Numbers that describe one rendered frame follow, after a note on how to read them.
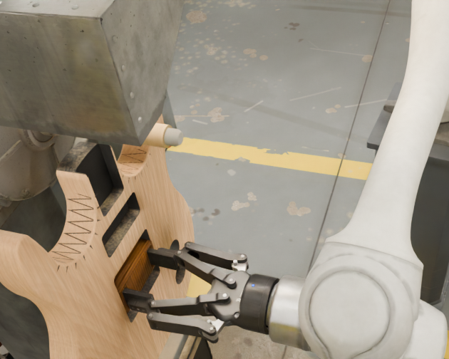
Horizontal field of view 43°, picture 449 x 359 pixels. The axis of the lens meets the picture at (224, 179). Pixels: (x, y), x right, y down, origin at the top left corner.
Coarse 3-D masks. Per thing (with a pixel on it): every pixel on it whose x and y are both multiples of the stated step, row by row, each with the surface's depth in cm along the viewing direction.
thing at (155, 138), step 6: (156, 126) 77; (162, 126) 77; (168, 126) 77; (150, 132) 77; (156, 132) 76; (162, 132) 76; (150, 138) 77; (156, 138) 76; (162, 138) 76; (144, 144) 78; (150, 144) 78; (156, 144) 77; (162, 144) 77
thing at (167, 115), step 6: (168, 96) 121; (168, 102) 121; (168, 108) 122; (162, 114) 120; (168, 114) 122; (168, 120) 123; (174, 120) 126; (174, 126) 126; (108, 144) 115; (114, 144) 114; (120, 144) 114; (114, 150) 116; (120, 150) 115
